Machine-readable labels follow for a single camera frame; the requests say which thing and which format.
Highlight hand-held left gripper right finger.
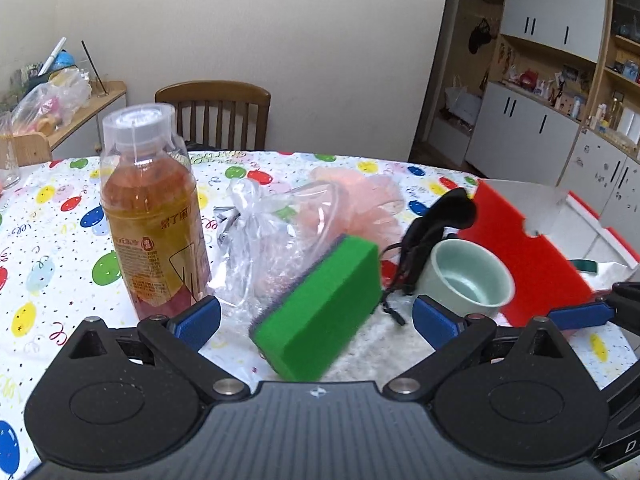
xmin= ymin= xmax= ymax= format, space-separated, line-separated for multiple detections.
xmin=385 ymin=294 xmax=571 ymax=403

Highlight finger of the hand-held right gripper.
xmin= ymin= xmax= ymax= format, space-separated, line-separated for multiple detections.
xmin=546 ymin=281 xmax=640 ymax=333

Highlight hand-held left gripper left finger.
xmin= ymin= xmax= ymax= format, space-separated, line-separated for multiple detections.
xmin=65 ymin=296 xmax=248 ymax=403

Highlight red and white cardboard box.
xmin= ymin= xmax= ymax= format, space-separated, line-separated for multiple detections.
xmin=455 ymin=177 xmax=640 ymax=328

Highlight green sponge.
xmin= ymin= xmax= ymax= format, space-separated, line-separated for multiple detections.
xmin=248 ymin=234 xmax=383 ymax=382

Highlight amber tea bottle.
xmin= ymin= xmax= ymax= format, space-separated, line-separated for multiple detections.
xmin=100 ymin=102 xmax=213 ymax=321

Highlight pink mesh bath pouf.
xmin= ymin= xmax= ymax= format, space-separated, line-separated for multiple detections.
xmin=300 ymin=166 xmax=406 ymax=257

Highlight pale green ceramic cup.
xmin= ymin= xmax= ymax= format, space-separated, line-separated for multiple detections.
xmin=415 ymin=239 xmax=516 ymax=320

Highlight cat print foil packet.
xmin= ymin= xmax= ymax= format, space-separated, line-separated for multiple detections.
xmin=214 ymin=205 xmax=242 ymax=262

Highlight clear plastic bag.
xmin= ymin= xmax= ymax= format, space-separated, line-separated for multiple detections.
xmin=215 ymin=177 xmax=351 ymax=322

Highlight black earphones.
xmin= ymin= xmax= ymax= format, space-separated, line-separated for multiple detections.
xmin=380 ymin=187 xmax=478 ymax=327

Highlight balloon print tablecloth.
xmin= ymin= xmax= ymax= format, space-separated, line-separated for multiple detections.
xmin=0 ymin=149 xmax=640 ymax=480

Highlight white paper bag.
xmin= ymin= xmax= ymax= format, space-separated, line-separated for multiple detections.
xmin=444 ymin=77 xmax=484 ymax=122

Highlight brown wooden chair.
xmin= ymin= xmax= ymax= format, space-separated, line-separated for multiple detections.
xmin=155 ymin=81 xmax=272 ymax=152

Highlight wooden side cabinet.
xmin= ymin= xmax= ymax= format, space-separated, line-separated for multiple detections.
xmin=0 ymin=80 xmax=128 ymax=168

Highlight clear drinking glass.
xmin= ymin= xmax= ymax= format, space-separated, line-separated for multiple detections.
xmin=0 ymin=137 xmax=21 ymax=191

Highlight plastic bag of toys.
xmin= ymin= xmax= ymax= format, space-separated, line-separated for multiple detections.
xmin=10 ymin=67 xmax=93 ymax=136

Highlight black hanging bag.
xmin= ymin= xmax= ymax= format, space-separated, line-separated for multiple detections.
xmin=467 ymin=17 xmax=494 ymax=54

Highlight white tube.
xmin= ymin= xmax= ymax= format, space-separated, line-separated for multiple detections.
xmin=37 ymin=36 xmax=68 ymax=78

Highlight white and wood wall cabinet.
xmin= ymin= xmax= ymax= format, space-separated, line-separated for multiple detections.
xmin=410 ymin=0 xmax=640 ymax=221

